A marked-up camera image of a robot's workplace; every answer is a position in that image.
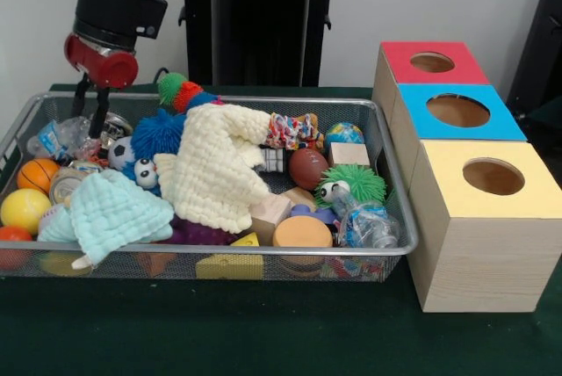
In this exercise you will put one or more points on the crushed clear plastic bottle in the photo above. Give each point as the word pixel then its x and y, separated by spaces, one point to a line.
pixel 57 139
pixel 364 224

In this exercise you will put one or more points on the brown toy football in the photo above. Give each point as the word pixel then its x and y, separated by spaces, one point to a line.
pixel 307 169

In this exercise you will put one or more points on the black upright panel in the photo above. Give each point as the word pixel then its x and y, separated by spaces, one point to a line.
pixel 540 42

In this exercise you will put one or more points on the green spiky toy with eyes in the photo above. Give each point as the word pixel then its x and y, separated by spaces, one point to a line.
pixel 360 182

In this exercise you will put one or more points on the light blue cloth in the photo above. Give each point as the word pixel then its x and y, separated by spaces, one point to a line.
pixel 114 213

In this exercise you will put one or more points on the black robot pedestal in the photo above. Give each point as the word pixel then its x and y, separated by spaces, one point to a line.
pixel 254 33

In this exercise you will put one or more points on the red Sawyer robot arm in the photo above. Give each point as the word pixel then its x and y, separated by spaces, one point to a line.
pixel 118 7

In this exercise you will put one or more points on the multicolour spiky caterpillar toy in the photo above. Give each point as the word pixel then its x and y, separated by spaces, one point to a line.
pixel 186 92

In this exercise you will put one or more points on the dark green table cloth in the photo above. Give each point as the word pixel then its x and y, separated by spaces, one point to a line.
pixel 549 114
pixel 263 332

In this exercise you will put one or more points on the orange foam disc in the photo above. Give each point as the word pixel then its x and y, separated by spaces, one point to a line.
pixel 303 233

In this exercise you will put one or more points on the orange basketball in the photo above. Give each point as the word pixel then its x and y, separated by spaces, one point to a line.
pixel 37 176

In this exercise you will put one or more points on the cream knitted cloth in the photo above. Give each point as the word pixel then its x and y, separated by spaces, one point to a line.
pixel 211 165

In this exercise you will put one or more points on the wooden three-hole box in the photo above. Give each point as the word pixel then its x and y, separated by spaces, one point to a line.
pixel 483 262

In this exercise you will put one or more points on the yellow ball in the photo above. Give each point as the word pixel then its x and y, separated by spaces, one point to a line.
pixel 24 211

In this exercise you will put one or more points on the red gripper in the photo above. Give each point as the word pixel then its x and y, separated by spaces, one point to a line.
pixel 105 68

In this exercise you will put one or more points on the blue spiky toy with eyes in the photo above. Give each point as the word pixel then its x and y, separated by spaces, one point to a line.
pixel 158 134

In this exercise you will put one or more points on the silver mesh bin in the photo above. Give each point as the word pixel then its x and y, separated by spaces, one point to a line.
pixel 219 249

